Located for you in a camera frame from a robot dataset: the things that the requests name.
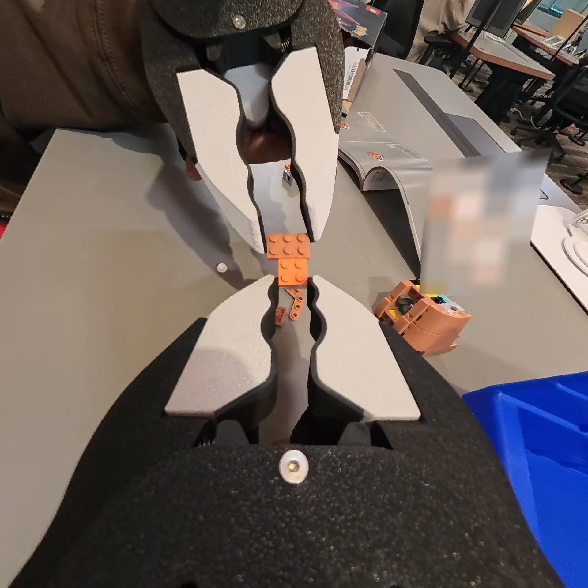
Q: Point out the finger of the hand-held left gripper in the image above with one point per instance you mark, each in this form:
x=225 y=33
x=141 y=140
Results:
x=211 y=128
x=307 y=115

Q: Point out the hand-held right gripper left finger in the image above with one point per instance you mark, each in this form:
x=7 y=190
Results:
x=220 y=363

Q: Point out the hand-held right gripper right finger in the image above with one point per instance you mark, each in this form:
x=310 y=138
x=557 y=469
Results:
x=363 y=367

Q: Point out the orange grey brick assembly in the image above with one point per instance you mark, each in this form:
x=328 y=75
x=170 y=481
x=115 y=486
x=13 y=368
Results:
x=287 y=177

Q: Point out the narrow brown brick plate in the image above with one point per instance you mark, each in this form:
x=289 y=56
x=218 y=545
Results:
x=296 y=308

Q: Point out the orange square brick plate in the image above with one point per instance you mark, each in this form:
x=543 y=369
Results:
x=293 y=272

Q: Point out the wide brown brick plate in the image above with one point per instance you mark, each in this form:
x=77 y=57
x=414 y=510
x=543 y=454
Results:
x=288 y=246

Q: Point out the blue plastic bin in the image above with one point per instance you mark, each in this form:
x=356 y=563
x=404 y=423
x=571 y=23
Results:
x=551 y=459

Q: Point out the person's left forearm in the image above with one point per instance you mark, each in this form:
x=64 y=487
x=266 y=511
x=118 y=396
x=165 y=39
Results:
x=69 y=55

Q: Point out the grey desk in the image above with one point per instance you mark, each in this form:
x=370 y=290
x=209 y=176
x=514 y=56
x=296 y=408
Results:
x=92 y=275

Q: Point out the long office desk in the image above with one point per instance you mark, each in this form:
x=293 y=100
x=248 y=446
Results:
x=500 y=53

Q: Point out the person's left hand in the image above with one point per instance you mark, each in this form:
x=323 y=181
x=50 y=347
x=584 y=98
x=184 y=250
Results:
x=266 y=144

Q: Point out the cardboard box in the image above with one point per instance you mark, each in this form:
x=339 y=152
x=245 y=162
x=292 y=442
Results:
x=358 y=59

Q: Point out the brown yellow brick assembly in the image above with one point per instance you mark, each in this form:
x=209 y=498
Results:
x=427 y=321

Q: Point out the grey instruction booklet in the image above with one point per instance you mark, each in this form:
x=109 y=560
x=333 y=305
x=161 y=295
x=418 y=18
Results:
x=386 y=138

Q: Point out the person's brown jacket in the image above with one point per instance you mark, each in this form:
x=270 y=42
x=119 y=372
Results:
x=23 y=170

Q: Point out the white tablet stand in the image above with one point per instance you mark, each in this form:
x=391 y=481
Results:
x=556 y=248

